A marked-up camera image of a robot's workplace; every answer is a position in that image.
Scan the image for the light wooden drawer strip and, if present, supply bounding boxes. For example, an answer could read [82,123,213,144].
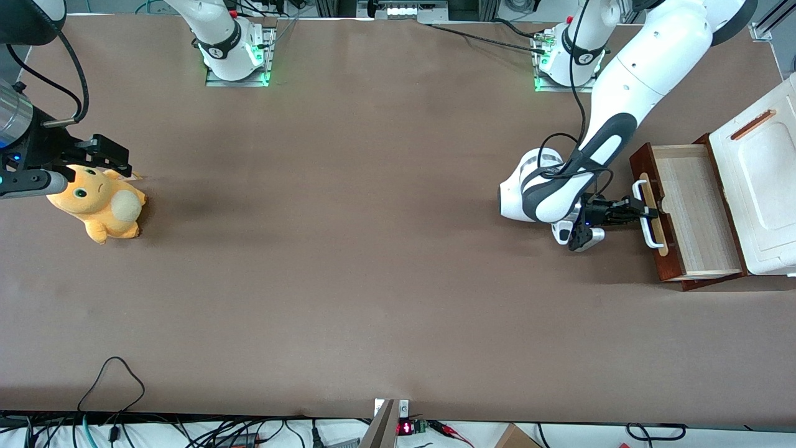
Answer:
[640,172,670,257]

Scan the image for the aluminium frame profile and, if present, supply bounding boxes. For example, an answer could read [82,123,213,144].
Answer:
[749,0,796,44]

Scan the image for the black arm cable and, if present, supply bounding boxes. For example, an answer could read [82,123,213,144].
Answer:
[539,0,615,201]
[5,31,91,129]

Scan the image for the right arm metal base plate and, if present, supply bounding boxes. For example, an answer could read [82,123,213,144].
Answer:
[205,25,278,88]

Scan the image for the white drawer cabinet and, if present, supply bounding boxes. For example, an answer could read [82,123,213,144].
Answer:
[681,73,796,292]

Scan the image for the black power adapter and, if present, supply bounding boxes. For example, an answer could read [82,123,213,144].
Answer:
[214,432,262,448]

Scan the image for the brown cardboard box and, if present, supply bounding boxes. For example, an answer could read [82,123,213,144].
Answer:
[494,422,544,448]

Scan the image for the black oval cable loop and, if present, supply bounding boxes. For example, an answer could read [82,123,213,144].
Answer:
[624,422,688,443]

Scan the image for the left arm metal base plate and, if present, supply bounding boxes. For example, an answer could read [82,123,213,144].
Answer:
[532,29,601,95]

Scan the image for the grey metal camera post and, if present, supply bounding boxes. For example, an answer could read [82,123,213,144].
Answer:
[358,398,412,448]

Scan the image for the orange plush toy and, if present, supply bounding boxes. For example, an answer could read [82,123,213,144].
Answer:
[45,164,148,245]

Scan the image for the copper cabinet lid handle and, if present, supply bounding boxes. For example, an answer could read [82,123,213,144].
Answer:
[729,109,778,142]

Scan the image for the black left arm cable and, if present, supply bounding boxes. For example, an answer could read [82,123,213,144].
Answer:
[539,0,615,201]

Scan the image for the dark brown wooden drawer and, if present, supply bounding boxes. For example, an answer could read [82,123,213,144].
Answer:
[629,142,747,284]

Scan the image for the looped thin black cable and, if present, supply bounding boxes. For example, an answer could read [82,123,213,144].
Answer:
[77,356,146,414]

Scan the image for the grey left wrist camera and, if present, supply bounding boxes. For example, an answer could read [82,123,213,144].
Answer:
[567,225,606,253]

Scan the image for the white drawer handle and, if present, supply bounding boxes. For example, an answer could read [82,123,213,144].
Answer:
[632,179,665,250]

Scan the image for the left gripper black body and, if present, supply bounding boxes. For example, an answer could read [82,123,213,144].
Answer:
[581,195,629,229]

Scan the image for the red and black clip leads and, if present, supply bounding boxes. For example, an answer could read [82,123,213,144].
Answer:
[428,420,475,447]

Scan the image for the black cable across table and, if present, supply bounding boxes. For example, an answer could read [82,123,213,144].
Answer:
[428,22,549,54]

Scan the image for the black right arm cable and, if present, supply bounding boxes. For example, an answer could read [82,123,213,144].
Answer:
[5,31,91,129]

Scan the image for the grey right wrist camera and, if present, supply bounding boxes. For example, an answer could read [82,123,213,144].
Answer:
[0,169,70,200]

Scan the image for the bright light bar device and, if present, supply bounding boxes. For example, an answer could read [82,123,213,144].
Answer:
[357,0,450,25]

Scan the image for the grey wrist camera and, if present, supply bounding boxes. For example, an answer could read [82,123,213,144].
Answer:
[0,169,70,200]
[567,225,606,253]

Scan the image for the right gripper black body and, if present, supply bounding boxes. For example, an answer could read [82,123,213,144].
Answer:
[0,109,85,180]

